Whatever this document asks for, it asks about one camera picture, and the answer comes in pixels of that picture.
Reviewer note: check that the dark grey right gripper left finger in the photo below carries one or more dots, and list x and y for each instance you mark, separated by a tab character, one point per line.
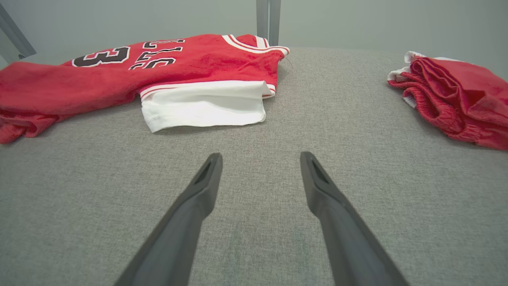
178	238

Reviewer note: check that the grey double metal post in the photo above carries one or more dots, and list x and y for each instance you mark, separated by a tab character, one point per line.
268	20

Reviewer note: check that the red shorts with white stripe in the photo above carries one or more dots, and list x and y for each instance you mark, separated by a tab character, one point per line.
464	95

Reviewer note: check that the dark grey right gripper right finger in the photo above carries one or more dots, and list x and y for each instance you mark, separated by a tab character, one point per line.
349	242

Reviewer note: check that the red jersey number 23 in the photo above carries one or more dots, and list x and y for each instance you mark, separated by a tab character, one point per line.
198	67

